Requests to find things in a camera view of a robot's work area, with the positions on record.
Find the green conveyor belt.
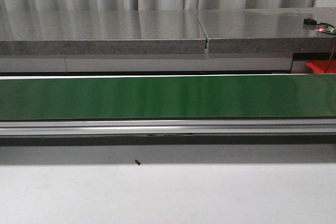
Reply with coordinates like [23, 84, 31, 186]
[1, 74, 335, 121]

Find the grey stone slab right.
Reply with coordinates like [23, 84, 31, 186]
[197, 7, 335, 54]

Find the grey stone slab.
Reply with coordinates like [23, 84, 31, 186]
[197, 7, 335, 54]
[1, 10, 206, 55]

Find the grey stone slab left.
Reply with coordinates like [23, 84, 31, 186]
[1, 10, 206, 55]

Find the red plastic bin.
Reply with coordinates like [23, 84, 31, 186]
[306, 60, 336, 74]

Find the black sensor module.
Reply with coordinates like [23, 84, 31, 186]
[303, 18, 317, 26]

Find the green circuit board red LED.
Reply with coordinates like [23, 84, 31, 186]
[317, 25, 336, 35]

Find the aluminium conveyor front rail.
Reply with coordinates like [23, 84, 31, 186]
[1, 118, 335, 137]

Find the thin red wire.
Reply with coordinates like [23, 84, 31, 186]
[324, 42, 336, 74]

